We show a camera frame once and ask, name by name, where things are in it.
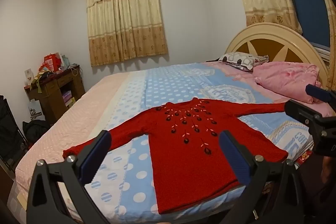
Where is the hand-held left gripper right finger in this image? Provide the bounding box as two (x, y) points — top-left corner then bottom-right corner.
(219, 131), (310, 224)

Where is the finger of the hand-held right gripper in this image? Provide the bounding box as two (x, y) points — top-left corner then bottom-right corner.
(285, 99), (324, 122)
(306, 84), (336, 103)

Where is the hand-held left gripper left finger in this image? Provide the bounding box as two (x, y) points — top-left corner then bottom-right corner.
(26, 130), (112, 224)

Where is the red knitted sweater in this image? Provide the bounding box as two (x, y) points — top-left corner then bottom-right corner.
(63, 98), (289, 215)

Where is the person's right forearm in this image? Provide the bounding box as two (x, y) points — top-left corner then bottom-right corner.
(322, 154), (336, 185)

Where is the red printed cloth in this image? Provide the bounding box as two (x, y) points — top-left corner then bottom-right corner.
(295, 151), (314, 169)

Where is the pink folded quilt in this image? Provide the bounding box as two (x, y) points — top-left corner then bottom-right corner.
(252, 61), (322, 105)

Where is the purple box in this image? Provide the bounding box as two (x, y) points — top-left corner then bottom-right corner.
(62, 90), (72, 106)

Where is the black bag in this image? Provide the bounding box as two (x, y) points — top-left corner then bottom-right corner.
(22, 120), (50, 140)

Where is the brown wooden desk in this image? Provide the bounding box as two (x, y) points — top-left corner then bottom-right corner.
(25, 64), (86, 125)

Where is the cream wooden headboard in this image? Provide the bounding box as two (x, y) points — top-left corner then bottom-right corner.
(224, 22), (330, 88)

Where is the white paper bag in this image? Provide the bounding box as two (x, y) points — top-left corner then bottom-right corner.
(28, 99), (44, 121)

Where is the white patterned pillow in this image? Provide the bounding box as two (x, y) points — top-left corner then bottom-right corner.
(218, 52), (269, 72)

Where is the dark window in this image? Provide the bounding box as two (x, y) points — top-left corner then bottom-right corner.
(280, 0), (331, 51)

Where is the bed with blue dotted sheet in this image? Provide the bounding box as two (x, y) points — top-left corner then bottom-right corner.
(84, 61), (326, 222)

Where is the black suitcase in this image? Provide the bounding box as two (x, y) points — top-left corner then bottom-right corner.
(0, 95), (28, 172)

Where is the green ribbon bundle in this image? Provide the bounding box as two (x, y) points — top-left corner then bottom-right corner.
(31, 70), (54, 93)

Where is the red gift bag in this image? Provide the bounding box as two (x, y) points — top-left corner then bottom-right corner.
(43, 53), (63, 72)

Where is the beige curtain with valance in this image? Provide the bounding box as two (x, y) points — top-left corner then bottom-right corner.
(86, 0), (168, 67)

